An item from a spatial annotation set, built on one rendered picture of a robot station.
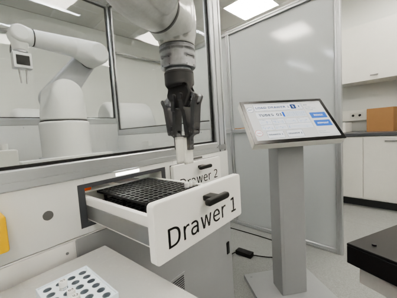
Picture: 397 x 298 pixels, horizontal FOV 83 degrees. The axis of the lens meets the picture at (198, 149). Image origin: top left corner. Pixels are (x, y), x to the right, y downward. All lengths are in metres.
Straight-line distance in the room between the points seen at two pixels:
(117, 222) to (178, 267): 0.46
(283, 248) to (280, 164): 0.49
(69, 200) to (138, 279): 0.26
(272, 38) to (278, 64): 0.24
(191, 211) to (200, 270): 0.62
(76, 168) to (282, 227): 1.16
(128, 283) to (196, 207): 0.19
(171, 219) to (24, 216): 0.33
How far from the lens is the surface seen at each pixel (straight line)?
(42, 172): 0.62
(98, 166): 0.67
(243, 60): 2.44
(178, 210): 0.44
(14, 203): 0.62
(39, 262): 0.67
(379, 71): 3.67
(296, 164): 1.41
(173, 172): 0.81
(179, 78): 0.57
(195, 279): 1.06
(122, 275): 0.56
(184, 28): 0.59
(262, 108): 1.36
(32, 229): 0.64
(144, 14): 0.50
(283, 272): 1.59
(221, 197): 0.48
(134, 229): 0.49
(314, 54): 2.14
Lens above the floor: 1.05
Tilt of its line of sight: 5 degrees down
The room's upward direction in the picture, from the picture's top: 4 degrees counter-clockwise
